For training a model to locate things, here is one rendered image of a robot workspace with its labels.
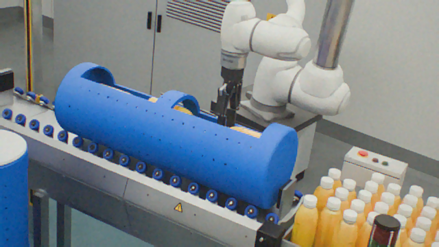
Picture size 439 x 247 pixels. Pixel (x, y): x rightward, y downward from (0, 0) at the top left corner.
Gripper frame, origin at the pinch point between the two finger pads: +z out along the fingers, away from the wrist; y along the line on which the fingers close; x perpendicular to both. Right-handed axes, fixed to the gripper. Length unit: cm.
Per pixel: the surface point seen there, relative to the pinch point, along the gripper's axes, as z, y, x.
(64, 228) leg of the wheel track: 79, -6, -78
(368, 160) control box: 10, -26, 44
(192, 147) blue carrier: 6.1, 13.1, -4.7
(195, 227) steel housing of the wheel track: 35.3, 13.4, -0.4
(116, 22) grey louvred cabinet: 32, -166, -179
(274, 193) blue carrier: 18.3, 1.7, 22.0
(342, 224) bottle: 13, 15, 49
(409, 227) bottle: 14, 0, 65
